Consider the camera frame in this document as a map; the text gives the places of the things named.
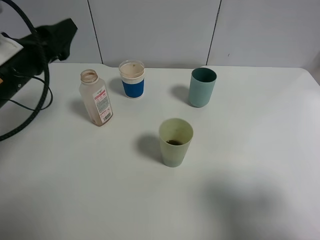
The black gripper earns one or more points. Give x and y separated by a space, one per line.
16 72

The clear plastic drink bottle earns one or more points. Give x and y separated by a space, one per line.
95 97

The teal plastic cup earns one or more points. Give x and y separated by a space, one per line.
201 86

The light green plastic cup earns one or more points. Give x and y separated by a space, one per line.
175 136

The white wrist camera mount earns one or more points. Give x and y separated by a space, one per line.
8 49

